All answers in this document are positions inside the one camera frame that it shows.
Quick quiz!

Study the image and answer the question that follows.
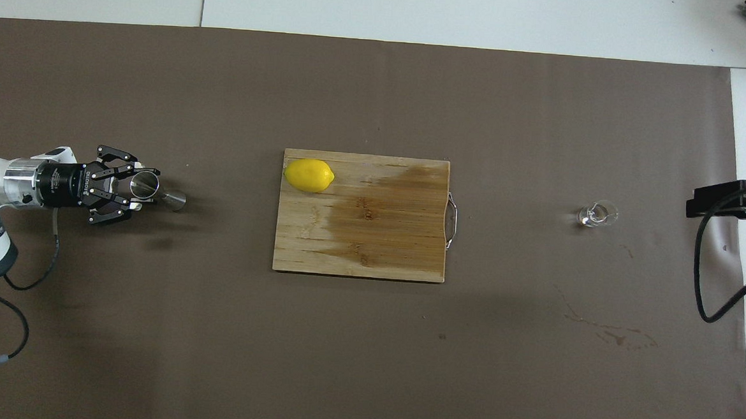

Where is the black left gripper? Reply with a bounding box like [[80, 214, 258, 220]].
[[34, 142, 160, 228]]

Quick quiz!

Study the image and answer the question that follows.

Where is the steel double jigger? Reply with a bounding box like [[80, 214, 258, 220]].
[[129, 167, 189, 213]]

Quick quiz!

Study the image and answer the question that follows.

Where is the small clear glass cup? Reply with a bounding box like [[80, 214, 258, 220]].
[[578, 199, 620, 230]]

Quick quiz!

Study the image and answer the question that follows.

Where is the yellow lemon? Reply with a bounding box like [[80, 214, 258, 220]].
[[282, 157, 337, 195]]

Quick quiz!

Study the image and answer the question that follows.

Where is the wooden cutting board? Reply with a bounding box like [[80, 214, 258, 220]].
[[272, 148, 462, 284]]

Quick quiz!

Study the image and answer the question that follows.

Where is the brown table mat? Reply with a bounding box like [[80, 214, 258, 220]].
[[0, 16, 746, 419]]

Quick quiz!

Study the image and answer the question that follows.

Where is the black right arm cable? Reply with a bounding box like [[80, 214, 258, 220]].
[[691, 188, 746, 325]]

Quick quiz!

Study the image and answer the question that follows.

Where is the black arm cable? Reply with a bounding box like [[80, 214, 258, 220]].
[[691, 188, 746, 325], [0, 205, 64, 380]]

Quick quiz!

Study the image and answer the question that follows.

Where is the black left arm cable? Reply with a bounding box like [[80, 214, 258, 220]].
[[0, 205, 64, 380]]

